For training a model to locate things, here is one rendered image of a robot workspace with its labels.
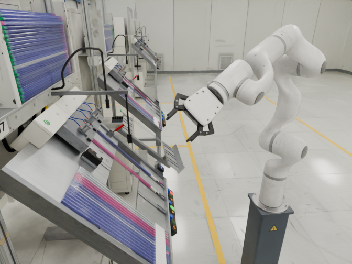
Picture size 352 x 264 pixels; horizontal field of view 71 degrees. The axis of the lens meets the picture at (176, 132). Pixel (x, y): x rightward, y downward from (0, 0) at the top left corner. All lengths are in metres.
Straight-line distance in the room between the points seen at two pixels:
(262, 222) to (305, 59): 0.86
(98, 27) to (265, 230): 1.86
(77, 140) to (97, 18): 1.33
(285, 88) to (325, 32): 9.28
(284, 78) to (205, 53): 7.76
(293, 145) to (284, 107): 0.18
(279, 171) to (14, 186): 1.12
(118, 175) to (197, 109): 1.84
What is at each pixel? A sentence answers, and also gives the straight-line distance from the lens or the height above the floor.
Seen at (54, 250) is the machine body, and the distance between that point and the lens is 1.45.
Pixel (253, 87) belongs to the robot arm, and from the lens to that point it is 0.81.
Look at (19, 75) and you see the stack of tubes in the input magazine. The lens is 0.92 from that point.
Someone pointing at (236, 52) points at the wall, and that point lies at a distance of 9.20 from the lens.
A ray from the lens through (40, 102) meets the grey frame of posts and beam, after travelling 1.10.
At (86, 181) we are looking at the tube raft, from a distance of 1.02.
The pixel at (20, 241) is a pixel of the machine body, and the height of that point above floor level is 0.62.
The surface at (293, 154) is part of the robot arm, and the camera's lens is 1.28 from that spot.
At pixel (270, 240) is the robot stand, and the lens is 1.62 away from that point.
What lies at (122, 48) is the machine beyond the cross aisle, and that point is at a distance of 5.69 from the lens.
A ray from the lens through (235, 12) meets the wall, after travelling 9.11.
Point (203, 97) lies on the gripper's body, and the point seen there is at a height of 1.41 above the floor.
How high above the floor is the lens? 1.62
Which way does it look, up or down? 24 degrees down
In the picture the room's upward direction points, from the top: straight up
